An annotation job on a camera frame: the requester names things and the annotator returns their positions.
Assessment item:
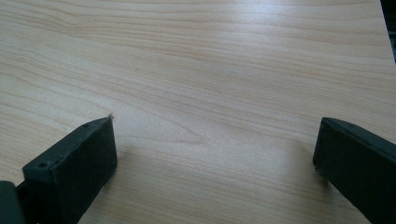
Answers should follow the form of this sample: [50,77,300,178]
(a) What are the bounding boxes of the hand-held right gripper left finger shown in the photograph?
[15,115,119,224]

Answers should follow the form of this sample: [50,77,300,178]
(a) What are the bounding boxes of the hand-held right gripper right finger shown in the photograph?
[312,117,396,224]

